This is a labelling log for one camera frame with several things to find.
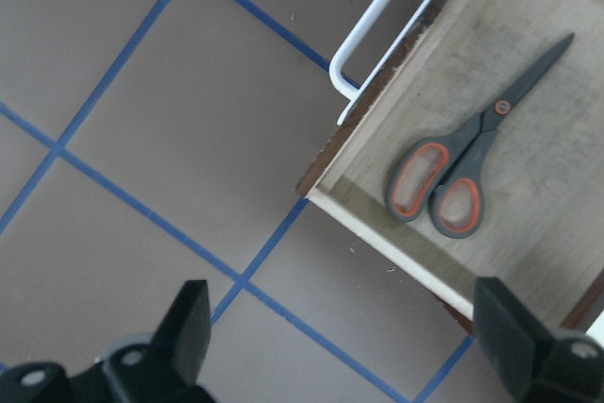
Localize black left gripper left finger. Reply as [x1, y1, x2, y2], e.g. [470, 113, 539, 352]
[1, 279, 211, 402]

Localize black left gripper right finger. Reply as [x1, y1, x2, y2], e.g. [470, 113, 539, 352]
[473, 277, 603, 402]

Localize grey scissors orange handles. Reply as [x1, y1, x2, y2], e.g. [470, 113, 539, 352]
[384, 32, 575, 239]

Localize wooden drawer white handle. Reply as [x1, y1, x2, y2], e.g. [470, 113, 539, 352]
[295, 0, 604, 324]

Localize dark wooden drawer cabinet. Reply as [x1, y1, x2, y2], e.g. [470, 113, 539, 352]
[433, 271, 603, 335]

